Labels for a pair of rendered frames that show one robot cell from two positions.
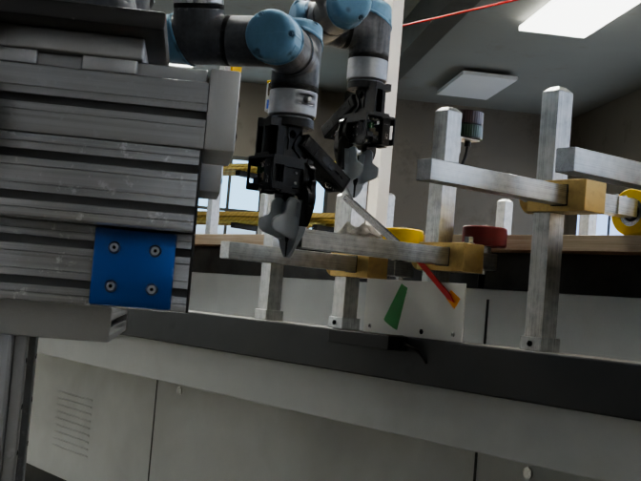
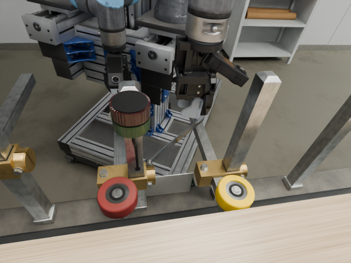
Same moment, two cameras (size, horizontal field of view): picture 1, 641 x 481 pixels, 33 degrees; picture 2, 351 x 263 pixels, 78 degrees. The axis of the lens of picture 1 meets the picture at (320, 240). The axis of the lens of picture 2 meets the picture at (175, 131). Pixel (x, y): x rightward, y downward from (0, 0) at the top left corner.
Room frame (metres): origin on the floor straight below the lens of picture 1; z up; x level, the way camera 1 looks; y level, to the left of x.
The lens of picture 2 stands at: (2.10, -0.46, 1.31)
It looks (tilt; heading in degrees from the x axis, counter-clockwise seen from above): 44 degrees down; 112
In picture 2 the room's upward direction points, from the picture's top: 6 degrees clockwise
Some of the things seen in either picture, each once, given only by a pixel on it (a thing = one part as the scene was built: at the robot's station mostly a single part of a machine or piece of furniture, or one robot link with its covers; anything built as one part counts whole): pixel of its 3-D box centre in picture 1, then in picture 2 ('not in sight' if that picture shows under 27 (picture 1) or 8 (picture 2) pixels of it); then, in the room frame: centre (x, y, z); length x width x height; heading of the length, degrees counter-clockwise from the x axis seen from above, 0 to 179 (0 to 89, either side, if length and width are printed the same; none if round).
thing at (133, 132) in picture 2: (465, 132); (131, 119); (1.93, -0.25, 1.08); 0.06 x 0.06 x 0.02
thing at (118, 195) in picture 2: (483, 256); (119, 204); (1.92, -0.29, 0.85); 0.08 x 0.08 x 0.11
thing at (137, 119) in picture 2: (466, 118); (130, 107); (1.93, -0.25, 1.10); 0.06 x 0.06 x 0.02
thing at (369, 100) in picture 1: (366, 115); (196, 67); (1.96, -0.07, 1.10); 0.09 x 0.08 x 0.12; 37
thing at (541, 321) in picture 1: (547, 236); (18, 179); (1.70, -0.36, 0.88); 0.03 x 0.03 x 0.48; 37
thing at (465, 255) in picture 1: (446, 257); (127, 178); (1.89, -0.23, 0.85); 0.13 x 0.06 x 0.05; 37
